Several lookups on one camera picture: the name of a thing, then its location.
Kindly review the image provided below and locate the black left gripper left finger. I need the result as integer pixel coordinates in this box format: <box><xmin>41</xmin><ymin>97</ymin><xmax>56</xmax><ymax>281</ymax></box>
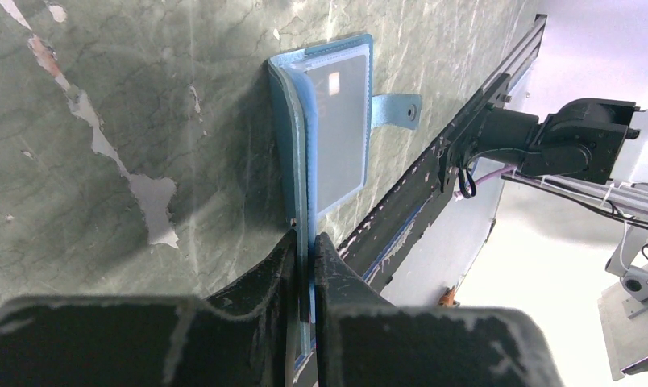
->
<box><xmin>0</xmin><ymin>231</ymin><xmax>296</xmax><ymax>386</ymax></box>

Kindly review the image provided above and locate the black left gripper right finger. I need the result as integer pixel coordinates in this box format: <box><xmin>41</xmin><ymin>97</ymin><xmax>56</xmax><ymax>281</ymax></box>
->
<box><xmin>313</xmin><ymin>233</ymin><xmax>562</xmax><ymax>386</ymax></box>

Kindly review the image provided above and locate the blue leather card holder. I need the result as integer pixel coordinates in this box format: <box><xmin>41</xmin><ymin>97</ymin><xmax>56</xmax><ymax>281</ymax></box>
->
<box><xmin>266</xmin><ymin>33</ymin><xmax>422</xmax><ymax>355</ymax></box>

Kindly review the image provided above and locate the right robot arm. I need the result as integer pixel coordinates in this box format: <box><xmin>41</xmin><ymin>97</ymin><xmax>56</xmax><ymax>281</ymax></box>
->
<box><xmin>446</xmin><ymin>98</ymin><xmax>648</xmax><ymax>225</ymax></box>

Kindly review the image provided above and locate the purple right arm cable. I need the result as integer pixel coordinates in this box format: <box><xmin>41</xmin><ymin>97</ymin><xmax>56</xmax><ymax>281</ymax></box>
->
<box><xmin>451</xmin><ymin>164</ymin><xmax>520</xmax><ymax>202</ymax></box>

